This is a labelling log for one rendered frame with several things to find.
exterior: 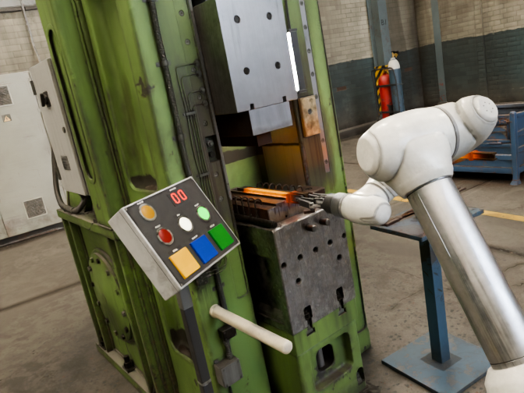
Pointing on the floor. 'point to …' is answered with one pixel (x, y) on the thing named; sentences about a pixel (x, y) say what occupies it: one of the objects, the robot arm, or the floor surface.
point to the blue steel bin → (502, 145)
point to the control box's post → (194, 338)
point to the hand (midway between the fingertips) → (299, 197)
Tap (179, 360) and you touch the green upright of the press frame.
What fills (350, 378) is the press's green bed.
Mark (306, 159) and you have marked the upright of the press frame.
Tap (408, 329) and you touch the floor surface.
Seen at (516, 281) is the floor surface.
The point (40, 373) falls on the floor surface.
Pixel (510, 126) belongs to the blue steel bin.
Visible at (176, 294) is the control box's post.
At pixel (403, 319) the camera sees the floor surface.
